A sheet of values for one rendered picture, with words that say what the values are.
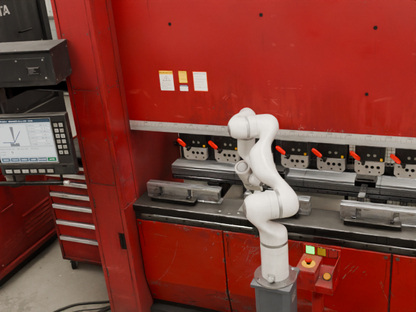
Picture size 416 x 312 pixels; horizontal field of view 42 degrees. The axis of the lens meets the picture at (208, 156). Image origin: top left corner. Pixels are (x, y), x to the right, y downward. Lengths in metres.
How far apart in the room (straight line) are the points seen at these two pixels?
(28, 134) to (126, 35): 0.78
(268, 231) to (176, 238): 1.25
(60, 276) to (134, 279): 1.01
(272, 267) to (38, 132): 1.49
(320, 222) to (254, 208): 0.95
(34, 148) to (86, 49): 0.62
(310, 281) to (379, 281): 0.45
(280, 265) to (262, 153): 0.49
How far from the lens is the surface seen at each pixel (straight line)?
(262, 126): 2.44
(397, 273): 3.18
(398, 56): 2.79
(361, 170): 3.01
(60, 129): 3.05
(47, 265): 4.74
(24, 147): 3.20
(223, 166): 3.60
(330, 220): 3.17
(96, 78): 3.14
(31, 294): 4.46
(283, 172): 3.38
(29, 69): 3.04
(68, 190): 4.13
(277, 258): 2.40
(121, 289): 3.81
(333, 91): 2.87
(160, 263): 3.65
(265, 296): 2.50
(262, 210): 2.26
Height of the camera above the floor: 2.50
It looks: 24 degrees down
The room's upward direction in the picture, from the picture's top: 5 degrees counter-clockwise
